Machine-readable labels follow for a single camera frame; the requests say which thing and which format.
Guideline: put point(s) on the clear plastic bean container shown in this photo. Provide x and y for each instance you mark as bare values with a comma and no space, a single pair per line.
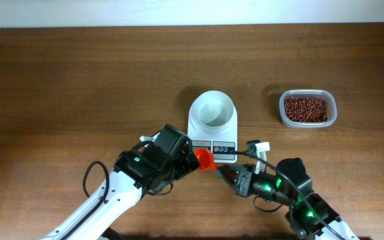
316,93

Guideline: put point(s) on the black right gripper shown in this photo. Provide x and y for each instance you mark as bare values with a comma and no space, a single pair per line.
243,180

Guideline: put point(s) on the white round bowl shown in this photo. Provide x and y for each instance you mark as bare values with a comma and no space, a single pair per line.
213,109

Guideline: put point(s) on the white digital kitchen scale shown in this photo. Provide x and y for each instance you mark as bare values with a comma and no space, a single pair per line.
221,141

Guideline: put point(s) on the red plastic measuring scoop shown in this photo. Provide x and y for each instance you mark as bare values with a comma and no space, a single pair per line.
205,159

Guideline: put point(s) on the red beans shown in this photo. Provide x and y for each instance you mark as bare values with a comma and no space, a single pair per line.
306,109

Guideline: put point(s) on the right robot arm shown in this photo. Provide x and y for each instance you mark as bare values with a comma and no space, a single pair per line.
288,184

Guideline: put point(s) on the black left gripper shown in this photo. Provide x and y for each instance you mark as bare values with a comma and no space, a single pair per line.
180,166

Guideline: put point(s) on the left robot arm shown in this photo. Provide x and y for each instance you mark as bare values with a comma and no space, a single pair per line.
146,169

